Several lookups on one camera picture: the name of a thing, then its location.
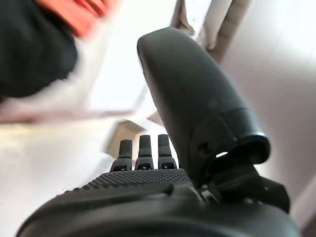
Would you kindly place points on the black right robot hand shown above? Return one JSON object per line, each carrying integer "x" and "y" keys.
{"x": 187, "y": 103}

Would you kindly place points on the white bed sheet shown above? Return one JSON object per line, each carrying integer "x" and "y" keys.
{"x": 81, "y": 84}

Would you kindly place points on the beige cardboard box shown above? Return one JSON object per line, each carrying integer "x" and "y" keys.
{"x": 123, "y": 138}

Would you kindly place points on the orange red garment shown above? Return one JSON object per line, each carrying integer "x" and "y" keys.
{"x": 76, "y": 12}

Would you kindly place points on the black garment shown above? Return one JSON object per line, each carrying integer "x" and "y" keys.
{"x": 32, "y": 49}

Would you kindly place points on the beige wooden furniture frame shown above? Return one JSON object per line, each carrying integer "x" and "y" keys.
{"x": 209, "y": 22}

